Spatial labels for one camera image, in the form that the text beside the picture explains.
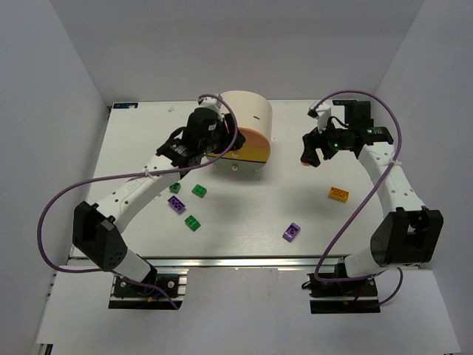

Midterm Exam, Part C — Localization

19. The cream drawer cabinet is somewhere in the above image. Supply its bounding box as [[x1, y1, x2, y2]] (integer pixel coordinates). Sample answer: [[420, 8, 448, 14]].
[[214, 90, 273, 172]]

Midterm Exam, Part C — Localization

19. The orange top drawer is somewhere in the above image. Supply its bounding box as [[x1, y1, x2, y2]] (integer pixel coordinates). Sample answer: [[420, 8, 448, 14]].
[[239, 127, 270, 149]]

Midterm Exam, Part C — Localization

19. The green lego brick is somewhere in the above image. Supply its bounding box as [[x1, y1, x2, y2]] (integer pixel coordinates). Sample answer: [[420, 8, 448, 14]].
[[169, 182, 182, 194], [185, 215, 201, 231], [191, 184, 207, 198]]

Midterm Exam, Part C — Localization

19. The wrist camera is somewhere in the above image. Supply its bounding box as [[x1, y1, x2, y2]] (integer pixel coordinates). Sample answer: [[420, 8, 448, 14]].
[[197, 94, 223, 121], [307, 103, 332, 133]]

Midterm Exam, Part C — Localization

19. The blue label left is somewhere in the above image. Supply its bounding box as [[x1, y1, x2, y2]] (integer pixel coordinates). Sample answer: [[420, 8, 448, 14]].
[[112, 102, 138, 109]]

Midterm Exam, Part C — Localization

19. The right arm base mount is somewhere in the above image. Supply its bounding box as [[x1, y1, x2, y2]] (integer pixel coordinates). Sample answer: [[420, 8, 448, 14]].
[[301, 274, 381, 314]]

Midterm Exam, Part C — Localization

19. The green lego brick middle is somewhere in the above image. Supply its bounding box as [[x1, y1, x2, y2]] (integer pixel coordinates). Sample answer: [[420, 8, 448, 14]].
[[191, 184, 207, 198]]

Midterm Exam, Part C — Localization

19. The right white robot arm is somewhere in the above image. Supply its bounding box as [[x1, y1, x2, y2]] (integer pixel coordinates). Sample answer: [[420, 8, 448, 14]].
[[301, 100, 443, 281]]

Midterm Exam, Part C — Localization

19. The purple lego brick left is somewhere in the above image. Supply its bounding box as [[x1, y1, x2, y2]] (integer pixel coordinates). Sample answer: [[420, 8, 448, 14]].
[[167, 195, 186, 214]]

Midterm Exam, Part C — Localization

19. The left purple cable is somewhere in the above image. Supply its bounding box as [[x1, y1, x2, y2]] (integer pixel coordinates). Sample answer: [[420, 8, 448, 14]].
[[38, 94, 239, 310]]

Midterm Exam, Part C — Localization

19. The green lego brick left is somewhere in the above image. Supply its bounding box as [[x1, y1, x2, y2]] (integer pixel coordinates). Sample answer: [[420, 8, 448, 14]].
[[169, 182, 182, 194]]

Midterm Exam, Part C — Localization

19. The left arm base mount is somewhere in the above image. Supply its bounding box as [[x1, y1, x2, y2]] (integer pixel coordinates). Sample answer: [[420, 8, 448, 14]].
[[108, 268, 188, 311]]

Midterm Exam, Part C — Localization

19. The yellow middle drawer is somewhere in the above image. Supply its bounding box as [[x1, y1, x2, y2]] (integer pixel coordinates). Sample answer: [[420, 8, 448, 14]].
[[222, 146, 270, 163]]

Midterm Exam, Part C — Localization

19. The aluminium rail front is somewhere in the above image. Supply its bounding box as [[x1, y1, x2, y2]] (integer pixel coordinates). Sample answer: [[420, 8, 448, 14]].
[[72, 254, 358, 269]]

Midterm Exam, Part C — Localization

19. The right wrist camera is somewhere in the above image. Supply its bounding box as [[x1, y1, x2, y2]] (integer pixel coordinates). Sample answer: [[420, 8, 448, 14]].
[[307, 103, 332, 133]]

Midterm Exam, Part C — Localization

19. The purple lego brick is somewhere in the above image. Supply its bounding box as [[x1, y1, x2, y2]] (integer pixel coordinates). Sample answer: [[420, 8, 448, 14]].
[[282, 223, 300, 243], [167, 195, 186, 214]]

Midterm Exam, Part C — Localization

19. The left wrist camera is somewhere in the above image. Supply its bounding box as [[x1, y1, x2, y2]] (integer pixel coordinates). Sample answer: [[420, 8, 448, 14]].
[[197, 94, 223, 121]]

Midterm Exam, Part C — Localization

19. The long yellow lego brick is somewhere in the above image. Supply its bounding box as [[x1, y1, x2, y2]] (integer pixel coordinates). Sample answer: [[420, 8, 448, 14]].
[[328, 187, 349, 203]]

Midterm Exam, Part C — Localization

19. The green lego brick lower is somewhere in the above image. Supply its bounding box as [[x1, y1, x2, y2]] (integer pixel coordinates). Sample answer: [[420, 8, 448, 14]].
[[185, 215, 201, 231]]

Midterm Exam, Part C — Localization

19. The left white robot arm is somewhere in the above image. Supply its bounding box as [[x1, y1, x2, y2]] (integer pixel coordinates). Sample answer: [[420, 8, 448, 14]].
[[72, 107, 245, 288]]

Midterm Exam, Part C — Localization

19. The purple lego brick right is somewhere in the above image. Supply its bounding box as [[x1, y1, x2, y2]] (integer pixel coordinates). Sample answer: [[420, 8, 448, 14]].
[[282, 223, 300, 243]]

